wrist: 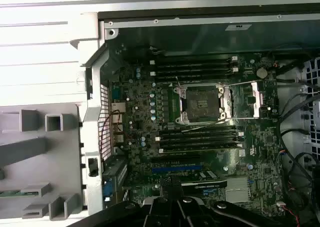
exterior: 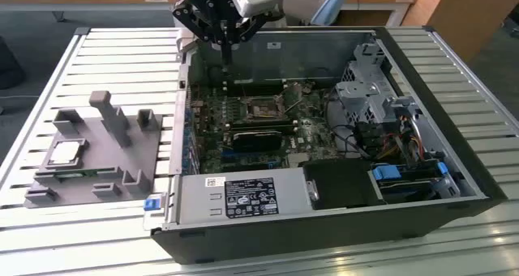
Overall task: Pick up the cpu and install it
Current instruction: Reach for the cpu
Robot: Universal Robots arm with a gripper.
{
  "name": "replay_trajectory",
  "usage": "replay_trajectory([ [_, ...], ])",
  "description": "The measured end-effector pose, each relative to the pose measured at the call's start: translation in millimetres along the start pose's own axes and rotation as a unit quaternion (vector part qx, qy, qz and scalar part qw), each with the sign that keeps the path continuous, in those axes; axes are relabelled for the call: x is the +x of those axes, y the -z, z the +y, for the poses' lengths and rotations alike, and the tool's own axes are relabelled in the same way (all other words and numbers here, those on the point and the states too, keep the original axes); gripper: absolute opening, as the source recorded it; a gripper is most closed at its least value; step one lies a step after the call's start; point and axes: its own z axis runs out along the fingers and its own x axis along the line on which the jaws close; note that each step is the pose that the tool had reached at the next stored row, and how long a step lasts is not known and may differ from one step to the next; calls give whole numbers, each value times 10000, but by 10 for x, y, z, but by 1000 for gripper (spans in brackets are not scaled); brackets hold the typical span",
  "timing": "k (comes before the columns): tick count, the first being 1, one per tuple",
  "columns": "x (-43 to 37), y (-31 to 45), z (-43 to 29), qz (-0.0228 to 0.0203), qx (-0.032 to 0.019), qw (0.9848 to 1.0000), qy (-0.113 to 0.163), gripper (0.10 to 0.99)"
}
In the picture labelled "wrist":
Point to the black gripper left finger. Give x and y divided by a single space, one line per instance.
140 214

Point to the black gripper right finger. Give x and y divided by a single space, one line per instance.
212 217

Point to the CPU socket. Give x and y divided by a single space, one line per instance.
202 103

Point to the black graphics card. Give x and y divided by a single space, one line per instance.
207 184

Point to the silver chipset heatsink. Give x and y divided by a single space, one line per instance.
237 194

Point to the black RAM slot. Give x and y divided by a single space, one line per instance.
195 77
192 60
200 142
200 136
192 66
215 129
200 149
192 72

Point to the grey parts rack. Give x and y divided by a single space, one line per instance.
62 162

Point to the black open PC case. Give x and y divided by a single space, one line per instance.
92 112

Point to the green motherboard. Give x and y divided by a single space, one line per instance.
140 92

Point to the green RAM stick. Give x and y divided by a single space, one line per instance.
10 194

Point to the round coin battery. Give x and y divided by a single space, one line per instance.
261 72

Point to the silver drive cage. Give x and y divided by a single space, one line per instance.
303 77

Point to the white sticker label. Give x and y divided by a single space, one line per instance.
242 27

